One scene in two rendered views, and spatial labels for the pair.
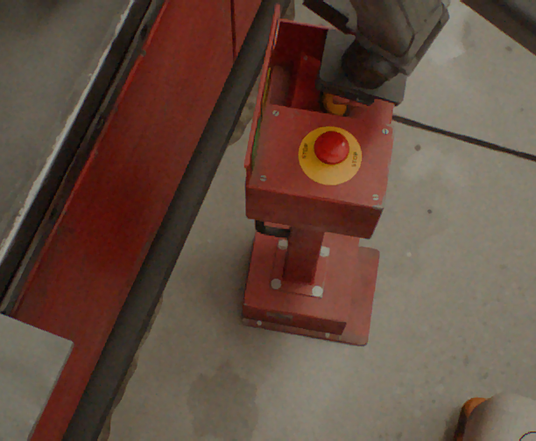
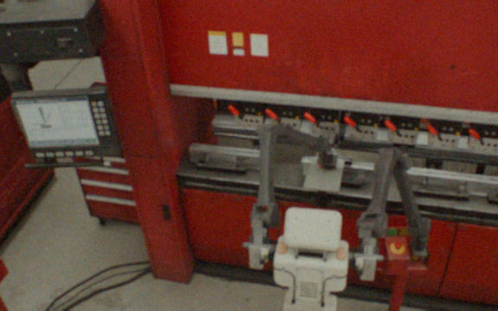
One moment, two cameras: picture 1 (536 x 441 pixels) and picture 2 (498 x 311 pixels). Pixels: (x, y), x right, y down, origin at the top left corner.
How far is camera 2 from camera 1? 2.11 m
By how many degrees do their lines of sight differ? 55
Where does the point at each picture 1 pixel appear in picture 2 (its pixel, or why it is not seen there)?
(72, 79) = (390, 197)
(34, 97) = not seen: hidden behind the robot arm
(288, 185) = (387, 242)
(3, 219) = (359, 193)
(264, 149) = (393, 238)
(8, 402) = (327, 187)
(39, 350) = (335, 188)
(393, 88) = (417, 252)
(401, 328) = not seen: outside the picture
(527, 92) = not seen: outside the picture
